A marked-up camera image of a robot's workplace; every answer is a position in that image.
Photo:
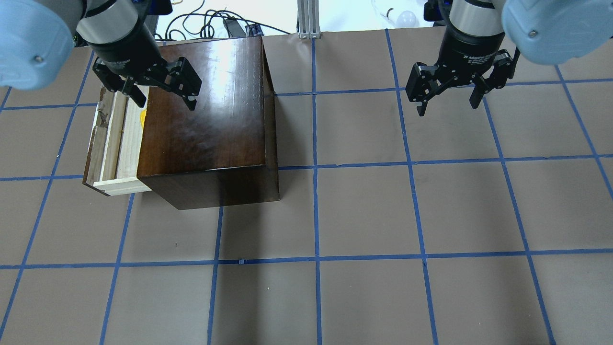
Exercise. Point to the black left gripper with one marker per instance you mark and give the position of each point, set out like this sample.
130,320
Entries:
125,50

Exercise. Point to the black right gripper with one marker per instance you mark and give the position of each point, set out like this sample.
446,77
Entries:
467,51

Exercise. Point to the yellow corn cob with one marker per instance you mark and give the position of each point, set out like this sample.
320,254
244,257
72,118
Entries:
142,118

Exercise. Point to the light wooden drawer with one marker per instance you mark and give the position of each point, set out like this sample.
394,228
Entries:
114,147

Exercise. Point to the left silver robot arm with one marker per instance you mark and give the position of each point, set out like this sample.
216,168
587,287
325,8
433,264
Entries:
37,37

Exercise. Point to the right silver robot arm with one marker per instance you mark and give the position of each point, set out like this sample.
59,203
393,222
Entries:
484,39

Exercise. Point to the dark wooden drawer cabinet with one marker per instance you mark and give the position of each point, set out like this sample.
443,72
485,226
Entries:
224,152

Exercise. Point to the white light bulb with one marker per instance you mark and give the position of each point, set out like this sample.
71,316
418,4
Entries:
396,13

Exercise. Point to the black power adapter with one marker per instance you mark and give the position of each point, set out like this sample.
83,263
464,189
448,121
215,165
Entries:
234,28

